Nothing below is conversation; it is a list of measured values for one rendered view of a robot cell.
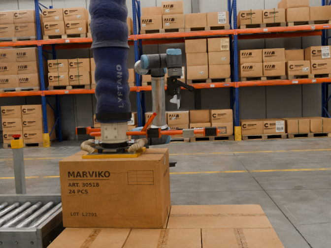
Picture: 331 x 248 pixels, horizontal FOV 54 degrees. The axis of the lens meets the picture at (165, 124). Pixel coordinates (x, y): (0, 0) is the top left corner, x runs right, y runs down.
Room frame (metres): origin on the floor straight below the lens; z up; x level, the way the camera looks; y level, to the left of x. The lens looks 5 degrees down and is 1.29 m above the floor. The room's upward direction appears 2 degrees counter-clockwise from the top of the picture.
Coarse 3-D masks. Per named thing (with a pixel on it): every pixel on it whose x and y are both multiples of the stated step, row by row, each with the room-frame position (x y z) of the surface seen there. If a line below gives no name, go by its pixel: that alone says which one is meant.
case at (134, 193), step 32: (64, 160) 1.90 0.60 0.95; (96, 160) 1.86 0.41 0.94; (128, 160) 1.84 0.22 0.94; (160, 160) 1.82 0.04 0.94; (64, 192) 1.89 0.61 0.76; (96, 192) 1.86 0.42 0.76; (128, 192) 1.84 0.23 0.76; (160, 192) 1.81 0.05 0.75; (64, 224) 1.89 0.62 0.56; (96, 224) 1.87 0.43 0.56; (128, 224) 1.84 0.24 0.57; (160, 224) 1.82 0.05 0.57
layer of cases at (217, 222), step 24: (168, 216) 2.03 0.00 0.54; (192, 216) 1.99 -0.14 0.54; (216, 216) 1.97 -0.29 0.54; (240, 216) 1.95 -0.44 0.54; (264, 216) 1.94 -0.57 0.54; (72, 240) 1.71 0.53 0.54; (96, 240) 1.70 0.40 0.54; (120, 240) 1.68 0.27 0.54; (144, 240) 1.67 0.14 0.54; (168, 240) 1.66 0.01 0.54; (192, 240) 1.65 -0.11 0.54; (216, 240) 1.63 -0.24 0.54; (240, 240) 1.62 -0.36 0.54; (264, 240) 1.61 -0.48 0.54
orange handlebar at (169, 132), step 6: (96, 132) 2.09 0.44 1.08; (126, 132) 2.03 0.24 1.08; (132, 132) 2.02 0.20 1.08; (138, 132) 2.02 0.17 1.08; (144, 132) 2.01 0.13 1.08; (162, 132) 2.00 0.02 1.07; (168, 132) 1.99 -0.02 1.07; (174, 132) 1.99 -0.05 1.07; (180, 132) 1.98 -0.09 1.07; (198, 132) 1.97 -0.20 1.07
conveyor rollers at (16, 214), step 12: (0, 204) 2.38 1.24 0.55; (12, 204) 2.36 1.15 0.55; (24, 204) 2.35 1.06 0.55; (36, 204) 2.34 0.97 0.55; (48, 204) 2.33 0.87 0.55; (60, 204) 2.32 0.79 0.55; (0, 216) 2.17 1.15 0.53; (12, 216) 2.16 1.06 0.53; (24, 216) 2.14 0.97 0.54; (36, 216) 2.13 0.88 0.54; (48, 216) 2.11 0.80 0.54
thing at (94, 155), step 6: (120, 150) 1.95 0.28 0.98; (84, 156) 1.93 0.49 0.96; (90, 156) 1.93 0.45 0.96; (96, 156) 1.93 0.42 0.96; (102, 156) 1.92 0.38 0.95; (108, 156) 1.92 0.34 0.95; (114, 156) 1.91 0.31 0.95; (120, 156) 1.91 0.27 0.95; (126, 156) 1.91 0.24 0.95; (132, 156) 1.90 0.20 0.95
